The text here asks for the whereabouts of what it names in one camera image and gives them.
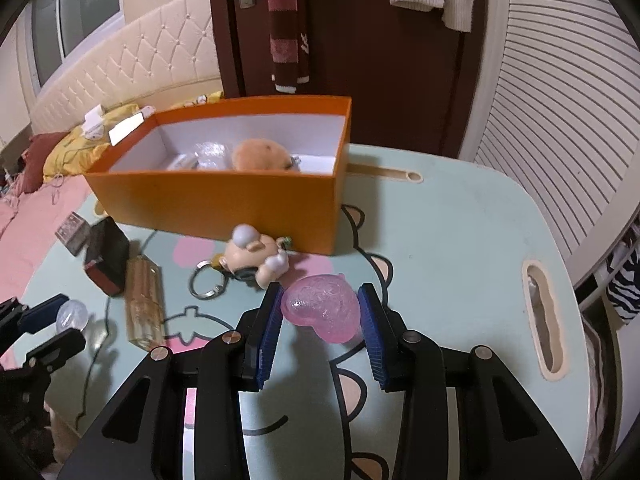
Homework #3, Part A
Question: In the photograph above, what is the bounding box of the clear round ball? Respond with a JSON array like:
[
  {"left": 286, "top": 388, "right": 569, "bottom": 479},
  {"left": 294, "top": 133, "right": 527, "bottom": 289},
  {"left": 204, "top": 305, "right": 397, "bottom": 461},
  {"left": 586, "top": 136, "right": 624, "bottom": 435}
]
[{"left": 55, "top": 299, "right": 89, "bottom": 334}]

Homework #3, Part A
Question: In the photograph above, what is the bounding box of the playing card deck box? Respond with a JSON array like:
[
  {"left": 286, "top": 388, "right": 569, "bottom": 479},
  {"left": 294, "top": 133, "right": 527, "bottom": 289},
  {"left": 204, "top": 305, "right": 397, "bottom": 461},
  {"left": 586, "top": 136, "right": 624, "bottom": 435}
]
[{"left": 55, "top": 212, "right": 91, "bottom": 256}]

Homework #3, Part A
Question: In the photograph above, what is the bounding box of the black small box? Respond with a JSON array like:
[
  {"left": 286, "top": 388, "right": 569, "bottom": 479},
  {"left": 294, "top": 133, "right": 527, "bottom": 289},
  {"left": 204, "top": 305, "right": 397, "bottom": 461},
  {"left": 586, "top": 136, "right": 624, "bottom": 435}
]
[{"left": 84, "top": 217, "right": 130, "bottom": 297}]

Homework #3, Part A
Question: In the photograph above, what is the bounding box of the pink translucent heart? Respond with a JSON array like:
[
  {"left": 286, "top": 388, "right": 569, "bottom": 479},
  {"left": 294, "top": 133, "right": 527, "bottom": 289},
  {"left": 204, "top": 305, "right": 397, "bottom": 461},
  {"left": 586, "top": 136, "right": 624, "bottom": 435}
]
[{"left": 281, "top": 274, "right": 360, "bottom": 344}]

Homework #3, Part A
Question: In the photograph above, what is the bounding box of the brown bear plush keychain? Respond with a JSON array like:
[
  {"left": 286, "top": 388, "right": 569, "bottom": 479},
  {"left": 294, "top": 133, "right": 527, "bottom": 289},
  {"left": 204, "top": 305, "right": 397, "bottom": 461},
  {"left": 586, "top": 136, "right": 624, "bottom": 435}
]
[{"left": 231, "top": 139, "right": 299, "bottom": 171}]

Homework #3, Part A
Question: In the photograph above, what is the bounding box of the pink bed quilt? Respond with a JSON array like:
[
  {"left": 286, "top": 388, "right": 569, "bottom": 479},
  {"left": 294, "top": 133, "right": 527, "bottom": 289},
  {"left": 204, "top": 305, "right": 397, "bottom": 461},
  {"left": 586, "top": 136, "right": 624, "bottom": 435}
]
[{"left": 0, "top": 173, "right": 94, "bottom": 371}]

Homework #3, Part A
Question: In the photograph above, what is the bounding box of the yellow pillow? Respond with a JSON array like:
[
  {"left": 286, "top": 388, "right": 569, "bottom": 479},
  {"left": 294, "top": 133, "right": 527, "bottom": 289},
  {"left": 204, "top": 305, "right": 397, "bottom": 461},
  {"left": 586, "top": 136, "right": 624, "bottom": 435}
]
[{"left": 42, "top": 90, "right": 225, "bottom": 184}]

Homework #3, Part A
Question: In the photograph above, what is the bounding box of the dark red pillow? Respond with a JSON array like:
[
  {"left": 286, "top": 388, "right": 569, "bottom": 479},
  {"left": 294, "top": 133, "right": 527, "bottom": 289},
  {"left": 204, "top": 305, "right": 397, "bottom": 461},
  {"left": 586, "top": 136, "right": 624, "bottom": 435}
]
[{"left": 22, "top": 131, "right": 68, "bottom": 194}]

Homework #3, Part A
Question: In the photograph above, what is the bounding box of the cartoon light green table mat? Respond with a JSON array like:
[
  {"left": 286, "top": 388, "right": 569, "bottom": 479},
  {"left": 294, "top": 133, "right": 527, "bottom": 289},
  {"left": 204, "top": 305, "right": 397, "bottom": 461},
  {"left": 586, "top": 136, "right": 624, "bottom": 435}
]
[{"left": 22, "top": 145, "right": 591, "bottom": 479}]

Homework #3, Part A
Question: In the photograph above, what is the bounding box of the white charger adapter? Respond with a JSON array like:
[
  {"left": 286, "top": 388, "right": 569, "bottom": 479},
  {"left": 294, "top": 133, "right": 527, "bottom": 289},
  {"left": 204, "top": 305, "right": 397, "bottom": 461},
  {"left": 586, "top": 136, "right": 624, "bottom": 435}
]
[{"left": 81, "top": 105, "right": 106, "bottom": 141}]

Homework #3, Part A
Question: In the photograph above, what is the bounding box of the crumpled clear plastic wrap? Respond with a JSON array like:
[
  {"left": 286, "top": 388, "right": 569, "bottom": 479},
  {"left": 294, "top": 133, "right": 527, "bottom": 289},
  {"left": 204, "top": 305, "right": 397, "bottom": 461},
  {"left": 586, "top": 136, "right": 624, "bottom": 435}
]
[{"left": 166, "top": 142, "right": 232, "bottom": 170}]

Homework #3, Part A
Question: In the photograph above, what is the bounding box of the orange cardboard box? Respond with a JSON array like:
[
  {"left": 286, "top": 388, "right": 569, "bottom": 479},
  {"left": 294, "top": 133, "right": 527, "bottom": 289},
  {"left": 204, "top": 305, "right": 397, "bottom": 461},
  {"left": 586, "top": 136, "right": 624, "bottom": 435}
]
[{"left": 85, "top": 96, "right": 352, "bottom": 255}]

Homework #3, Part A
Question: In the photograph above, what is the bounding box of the cream tufted headboard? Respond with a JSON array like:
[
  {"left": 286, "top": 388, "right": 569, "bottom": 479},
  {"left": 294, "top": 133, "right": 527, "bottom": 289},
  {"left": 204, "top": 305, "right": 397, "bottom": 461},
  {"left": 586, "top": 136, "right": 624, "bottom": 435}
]
[{"left": 29, "top": 0, "right": 222, "bottom": 133}]

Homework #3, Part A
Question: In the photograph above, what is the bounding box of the window with grey glass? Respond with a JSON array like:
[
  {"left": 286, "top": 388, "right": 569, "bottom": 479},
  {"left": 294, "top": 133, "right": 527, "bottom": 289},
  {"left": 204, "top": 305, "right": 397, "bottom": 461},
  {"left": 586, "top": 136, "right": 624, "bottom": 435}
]
[{"left": 29, "top": 0, "right": 122, "bottom": 89}]

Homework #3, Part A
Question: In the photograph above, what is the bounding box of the white louvered closet door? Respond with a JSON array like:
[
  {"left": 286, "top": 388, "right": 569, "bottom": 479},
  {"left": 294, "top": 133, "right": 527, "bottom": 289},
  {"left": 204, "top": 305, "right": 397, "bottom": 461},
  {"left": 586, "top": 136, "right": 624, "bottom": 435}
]
[{"left": 459, "top": 0, "right": 639, "bottom": 284}]

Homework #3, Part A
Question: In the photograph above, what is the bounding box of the dark brown wooden door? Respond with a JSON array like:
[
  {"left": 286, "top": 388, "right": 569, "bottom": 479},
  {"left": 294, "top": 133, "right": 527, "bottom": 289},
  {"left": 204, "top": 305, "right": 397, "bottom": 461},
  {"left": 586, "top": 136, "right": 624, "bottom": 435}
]
[{"left": 210, "top": 0, "right": 487, "bottom": 157}]

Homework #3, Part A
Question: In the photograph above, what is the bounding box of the maroon pink striped scarf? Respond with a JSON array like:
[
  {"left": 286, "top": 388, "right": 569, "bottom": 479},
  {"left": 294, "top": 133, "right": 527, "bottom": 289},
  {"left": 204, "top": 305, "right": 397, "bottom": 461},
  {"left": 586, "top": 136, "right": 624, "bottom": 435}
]
[{"left": 267, "top": 0, "right": 309, "bottom": 94}]

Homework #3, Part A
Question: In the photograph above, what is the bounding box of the black cable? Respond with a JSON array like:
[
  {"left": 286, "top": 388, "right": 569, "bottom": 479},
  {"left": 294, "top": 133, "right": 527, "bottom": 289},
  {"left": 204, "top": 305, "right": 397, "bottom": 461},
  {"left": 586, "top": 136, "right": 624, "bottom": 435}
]
[{"left": 74, "top": 303, "right": 122, "bottom": 434}]

